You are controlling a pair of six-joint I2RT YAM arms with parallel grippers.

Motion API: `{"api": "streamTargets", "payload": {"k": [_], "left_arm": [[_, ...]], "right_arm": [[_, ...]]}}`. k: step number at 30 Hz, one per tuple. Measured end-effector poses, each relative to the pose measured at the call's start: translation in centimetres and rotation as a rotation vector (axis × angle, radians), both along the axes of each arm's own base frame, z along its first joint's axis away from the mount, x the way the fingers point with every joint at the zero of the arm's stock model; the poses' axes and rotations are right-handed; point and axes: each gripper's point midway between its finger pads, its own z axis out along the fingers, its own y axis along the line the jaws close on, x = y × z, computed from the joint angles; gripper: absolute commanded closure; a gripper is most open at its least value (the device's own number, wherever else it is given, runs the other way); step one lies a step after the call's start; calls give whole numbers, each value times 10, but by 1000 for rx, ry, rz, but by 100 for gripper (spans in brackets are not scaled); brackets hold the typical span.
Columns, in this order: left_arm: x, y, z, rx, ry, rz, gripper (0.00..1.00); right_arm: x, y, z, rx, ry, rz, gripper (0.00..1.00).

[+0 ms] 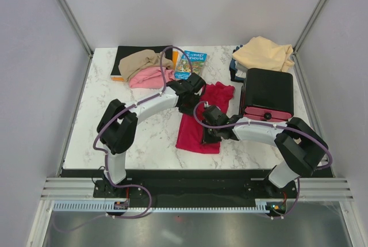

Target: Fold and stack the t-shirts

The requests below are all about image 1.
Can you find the light pink t shirt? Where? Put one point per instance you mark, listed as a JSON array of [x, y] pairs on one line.
[[151, 78]]

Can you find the blue illustrated paperback book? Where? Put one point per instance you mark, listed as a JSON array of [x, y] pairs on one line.
[[190, 62]]

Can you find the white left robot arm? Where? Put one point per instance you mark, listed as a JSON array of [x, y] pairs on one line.
[[117, 128]]

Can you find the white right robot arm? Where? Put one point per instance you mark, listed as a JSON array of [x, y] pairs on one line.
[[302, 150]]

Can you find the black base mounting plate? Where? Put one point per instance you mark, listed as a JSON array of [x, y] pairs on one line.
[[194, 188]]

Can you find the black pink drawer organizer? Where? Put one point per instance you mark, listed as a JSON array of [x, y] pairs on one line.
[[267, 95]]

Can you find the magenta t shirt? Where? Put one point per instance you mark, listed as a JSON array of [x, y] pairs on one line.
[[190, 134]]

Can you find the aluminium frame post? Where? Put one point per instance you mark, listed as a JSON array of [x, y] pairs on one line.
[[309, 24], [64, 6]]

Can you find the beige t shirt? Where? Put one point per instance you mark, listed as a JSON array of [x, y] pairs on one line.
[[130, 65]]

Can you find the white slotted cable duct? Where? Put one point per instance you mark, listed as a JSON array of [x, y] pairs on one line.
[[113, 206]]

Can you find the left aluminium frame post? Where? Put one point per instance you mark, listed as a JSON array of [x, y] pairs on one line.
[[64, 6]]

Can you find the black notebook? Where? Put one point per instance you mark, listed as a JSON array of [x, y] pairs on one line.
[[124, 51]]

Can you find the right aluminium frame post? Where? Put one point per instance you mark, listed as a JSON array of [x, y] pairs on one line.
[[309, 24]]

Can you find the cream yellow t shirt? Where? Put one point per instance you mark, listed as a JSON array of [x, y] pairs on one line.
[[262, 53]]

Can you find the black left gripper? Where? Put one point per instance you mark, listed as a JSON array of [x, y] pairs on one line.
[[184, 110]]

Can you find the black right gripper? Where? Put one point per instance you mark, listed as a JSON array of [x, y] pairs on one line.
[[207, 140]]

